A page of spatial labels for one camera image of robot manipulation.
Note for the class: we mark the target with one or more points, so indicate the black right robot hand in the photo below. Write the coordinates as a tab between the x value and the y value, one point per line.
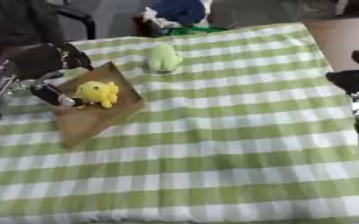
355	81

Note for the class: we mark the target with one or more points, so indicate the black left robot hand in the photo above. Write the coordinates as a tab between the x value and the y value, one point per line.
39	59

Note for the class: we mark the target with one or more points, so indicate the yellow soft toy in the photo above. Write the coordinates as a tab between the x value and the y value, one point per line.
98	92

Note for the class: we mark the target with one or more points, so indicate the tan cardboard box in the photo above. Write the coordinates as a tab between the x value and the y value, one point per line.
93	119

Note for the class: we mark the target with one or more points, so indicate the person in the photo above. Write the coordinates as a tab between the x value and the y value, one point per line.
19	20

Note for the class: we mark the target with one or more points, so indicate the black chair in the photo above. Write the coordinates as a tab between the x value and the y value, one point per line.
83	20

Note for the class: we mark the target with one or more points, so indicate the dark red bag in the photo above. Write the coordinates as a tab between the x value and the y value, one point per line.
143	27

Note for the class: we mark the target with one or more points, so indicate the green soft toy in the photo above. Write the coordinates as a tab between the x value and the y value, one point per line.
162	59

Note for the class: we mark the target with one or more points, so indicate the blue soft toy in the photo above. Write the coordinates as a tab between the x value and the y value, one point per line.
180	10

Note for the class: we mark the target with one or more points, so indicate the green bag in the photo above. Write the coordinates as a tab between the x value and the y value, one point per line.
195	29

